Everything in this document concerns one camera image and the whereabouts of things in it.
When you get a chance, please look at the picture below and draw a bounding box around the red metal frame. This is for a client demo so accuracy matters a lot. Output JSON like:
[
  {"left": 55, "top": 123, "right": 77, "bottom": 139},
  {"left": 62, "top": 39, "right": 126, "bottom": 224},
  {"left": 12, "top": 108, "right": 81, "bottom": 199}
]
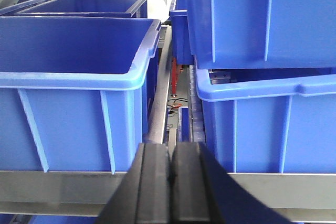
[{"left": 171, "top": 57, "right": 183, "bottom": 97}]

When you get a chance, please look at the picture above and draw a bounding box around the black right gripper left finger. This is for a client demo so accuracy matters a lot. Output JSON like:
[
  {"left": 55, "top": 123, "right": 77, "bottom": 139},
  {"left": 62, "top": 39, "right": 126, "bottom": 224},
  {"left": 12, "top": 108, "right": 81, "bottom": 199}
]
[{"left": 95, "top": 143, "right": 170, "bottom": 223}]

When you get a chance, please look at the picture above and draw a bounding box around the blue plastic crate stacked upper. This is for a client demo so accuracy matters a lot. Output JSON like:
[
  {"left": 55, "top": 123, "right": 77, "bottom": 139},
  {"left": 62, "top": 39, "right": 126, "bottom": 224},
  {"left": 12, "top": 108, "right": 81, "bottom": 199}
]
[{"left": 187, "top": 0, "right": 335, "bottom": 69}]

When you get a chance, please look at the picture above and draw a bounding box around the steel front rack rail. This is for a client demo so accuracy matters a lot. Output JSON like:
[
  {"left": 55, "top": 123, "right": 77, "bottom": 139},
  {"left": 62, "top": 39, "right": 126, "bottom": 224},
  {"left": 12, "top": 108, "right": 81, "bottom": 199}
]
[{"left": 1, "top": 171, "right": 335, "bottom": 223}]

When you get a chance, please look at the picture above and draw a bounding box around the blue plastic crate lower right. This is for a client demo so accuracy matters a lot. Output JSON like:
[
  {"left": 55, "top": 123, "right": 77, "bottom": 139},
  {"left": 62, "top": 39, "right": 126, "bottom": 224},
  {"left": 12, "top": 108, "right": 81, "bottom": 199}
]
[{"left": 195, "top": 68, "right": 335, "bottom": 173}]

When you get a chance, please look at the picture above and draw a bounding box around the blue plastic target box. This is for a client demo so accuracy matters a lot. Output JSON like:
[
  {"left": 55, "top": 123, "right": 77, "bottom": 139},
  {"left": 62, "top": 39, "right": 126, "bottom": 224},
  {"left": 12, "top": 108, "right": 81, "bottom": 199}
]
[{"left": 1, "top": 16, "right": 161, "bottom": 173}]

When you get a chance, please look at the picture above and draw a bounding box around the steel divider rail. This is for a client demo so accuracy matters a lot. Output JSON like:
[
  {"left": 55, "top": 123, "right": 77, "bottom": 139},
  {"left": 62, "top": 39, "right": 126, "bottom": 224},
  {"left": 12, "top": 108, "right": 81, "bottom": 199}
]
[{"left": 146, "top": 26, "right": 172, "bottom": 144}]

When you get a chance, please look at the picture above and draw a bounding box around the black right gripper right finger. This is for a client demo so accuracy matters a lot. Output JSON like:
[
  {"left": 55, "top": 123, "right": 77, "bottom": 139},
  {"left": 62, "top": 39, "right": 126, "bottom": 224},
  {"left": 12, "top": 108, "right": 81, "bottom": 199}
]
[{"left": 171, "top": 142, "right": 290, "bottom": 223}]

